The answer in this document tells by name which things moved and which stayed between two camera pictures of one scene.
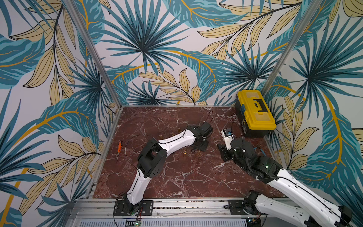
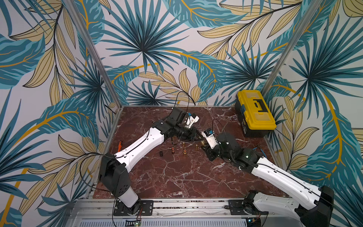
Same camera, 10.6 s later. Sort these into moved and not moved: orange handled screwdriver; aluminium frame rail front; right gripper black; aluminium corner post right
Moved: right gripper black
Not moved: orange handled screwdriver; aluminium frame rail front; aluminium corner post right
